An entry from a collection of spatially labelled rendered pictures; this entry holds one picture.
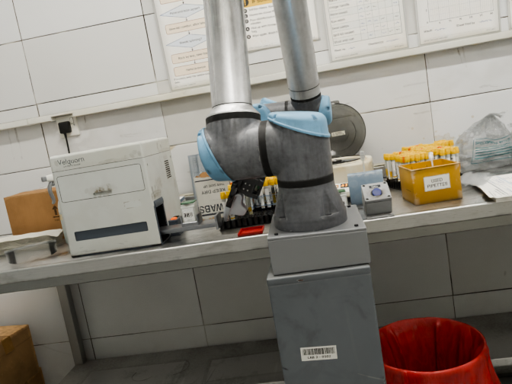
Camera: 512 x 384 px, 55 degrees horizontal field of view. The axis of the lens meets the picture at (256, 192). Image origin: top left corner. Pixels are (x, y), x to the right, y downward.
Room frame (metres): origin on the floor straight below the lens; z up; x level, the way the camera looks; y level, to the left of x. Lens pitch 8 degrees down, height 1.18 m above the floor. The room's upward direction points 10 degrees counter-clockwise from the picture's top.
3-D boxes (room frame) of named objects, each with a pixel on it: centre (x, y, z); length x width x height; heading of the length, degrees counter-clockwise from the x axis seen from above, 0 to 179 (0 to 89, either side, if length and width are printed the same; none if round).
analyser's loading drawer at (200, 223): (1.40, 0.22, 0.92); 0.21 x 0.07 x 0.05; 83
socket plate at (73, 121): (2.06, 0.72, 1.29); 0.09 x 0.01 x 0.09; 83
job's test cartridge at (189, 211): (1.40, 0.20, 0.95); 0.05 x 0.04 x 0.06; 173
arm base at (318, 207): (1.00, -0.10, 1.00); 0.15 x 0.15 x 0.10
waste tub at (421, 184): (1.38, -0.49, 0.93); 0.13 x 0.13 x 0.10; 87
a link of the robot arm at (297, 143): (1.00, -0.10, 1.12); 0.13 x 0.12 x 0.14; 76
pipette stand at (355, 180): (1.42, -0.32, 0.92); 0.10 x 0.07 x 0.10; 75
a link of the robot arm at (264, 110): (1.26, -0.06, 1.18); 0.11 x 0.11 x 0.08; 76
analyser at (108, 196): (1.52, 0.40, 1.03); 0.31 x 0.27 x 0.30; 83
